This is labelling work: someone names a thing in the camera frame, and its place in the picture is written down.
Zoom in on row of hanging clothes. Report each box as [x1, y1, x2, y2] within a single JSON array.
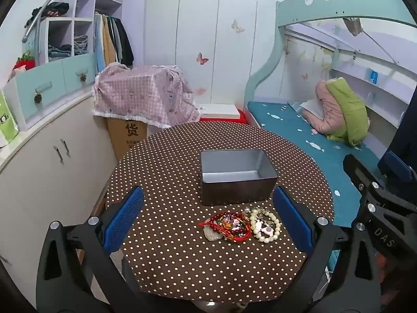
[[94, 12, 135, 75]]

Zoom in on teal bed sheet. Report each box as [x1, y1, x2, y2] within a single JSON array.
[[246, 100, 382, 229]]

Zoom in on dark bundled clothes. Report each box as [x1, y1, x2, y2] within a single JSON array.
[[24, 2, 70, 28]]

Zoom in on brown polka dot tablecloth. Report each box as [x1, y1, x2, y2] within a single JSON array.
[[105, 123, 336, 302]]

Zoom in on pale stone pendant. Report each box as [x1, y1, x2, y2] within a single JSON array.
[[203, 226, 226, 242]]

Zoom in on white panelled wardrobe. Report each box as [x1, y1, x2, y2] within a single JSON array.
[[143, 0, 294, 105]]

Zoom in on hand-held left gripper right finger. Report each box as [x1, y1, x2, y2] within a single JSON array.
[[272, 186, 382, 313]]

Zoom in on pink padded jacket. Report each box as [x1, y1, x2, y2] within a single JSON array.
[[301, 80, 346, 134]]

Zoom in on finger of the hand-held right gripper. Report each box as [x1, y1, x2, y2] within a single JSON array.
[[343, 154, 417, 255], [378, 152, 414, 187]]

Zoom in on grey metal tin box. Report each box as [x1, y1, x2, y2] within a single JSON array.
[[199, 149, 278, 207]]

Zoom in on colourful bead bracelet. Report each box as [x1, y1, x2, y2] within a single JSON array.
[[222, 214, 249, 233]]

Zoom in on teal bunk bed frame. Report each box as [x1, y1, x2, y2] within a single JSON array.
[[244, 0, 417, 128]]

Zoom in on white pearl bracelet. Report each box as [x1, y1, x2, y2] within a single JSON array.
[[249, 209, 281, 244]]

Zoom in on brown cardboard box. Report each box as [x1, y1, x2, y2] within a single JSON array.
[[107, 117, 148, 162]]

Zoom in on teal drawer unit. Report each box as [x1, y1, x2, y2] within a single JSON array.
[[3, 52, 98, 131]]

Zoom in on green padded jacket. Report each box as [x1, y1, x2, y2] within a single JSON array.
[[326, 77, 371, 147]]

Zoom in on curved metal rail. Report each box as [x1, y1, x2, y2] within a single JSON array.
[[21, 0, 82, 44]]

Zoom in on pink charm silver necklace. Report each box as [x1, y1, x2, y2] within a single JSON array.
[[243, 207, 275, 236]]

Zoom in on white cubby shelf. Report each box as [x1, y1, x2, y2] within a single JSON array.
[[39, 0, 127, 67]]

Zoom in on white low cabinet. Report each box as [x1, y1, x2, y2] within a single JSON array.
[[0, 89, 118, 278]]

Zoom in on green paper bag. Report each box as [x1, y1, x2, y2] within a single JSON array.
[[0, 89, 18, 146]]

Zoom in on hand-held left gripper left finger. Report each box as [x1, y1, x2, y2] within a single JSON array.
[[36, 185, 154, 313]]

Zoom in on white paper sheet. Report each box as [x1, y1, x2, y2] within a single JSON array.
[[299, 98, 324, 119]]

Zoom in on red bead bracelet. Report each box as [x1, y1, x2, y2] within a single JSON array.
[[199, 212, 252, 239]]

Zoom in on red strawberry plush toy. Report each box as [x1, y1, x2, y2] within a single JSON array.
[[13, 51, 36, 71]]

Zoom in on white flat box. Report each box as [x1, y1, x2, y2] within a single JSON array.
[[195, 104, 241, 118]]

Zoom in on pink checked frilled cloth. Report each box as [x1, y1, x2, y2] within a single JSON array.
[[92, 62, 201, 128]]

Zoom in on folded blue jeans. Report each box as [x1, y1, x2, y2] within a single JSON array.
[[47, 35, 89, 60]]

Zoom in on white box on red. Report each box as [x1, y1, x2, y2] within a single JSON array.
[[199, 108, 250, 126]]

